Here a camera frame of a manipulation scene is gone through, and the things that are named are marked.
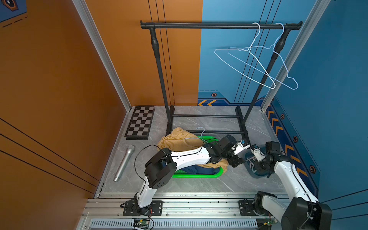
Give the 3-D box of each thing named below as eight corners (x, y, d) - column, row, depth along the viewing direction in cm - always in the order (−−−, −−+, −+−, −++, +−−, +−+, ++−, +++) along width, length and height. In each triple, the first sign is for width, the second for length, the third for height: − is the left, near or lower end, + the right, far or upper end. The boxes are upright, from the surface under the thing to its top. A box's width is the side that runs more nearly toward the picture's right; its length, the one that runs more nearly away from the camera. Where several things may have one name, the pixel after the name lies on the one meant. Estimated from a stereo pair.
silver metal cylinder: (113, 181, 85) (111, 179, 82) (130, 147, 99) (128, 144, 96) (119, 182, 84) (116, 180, 81) (135, 148, 99) (133, 145, 96)
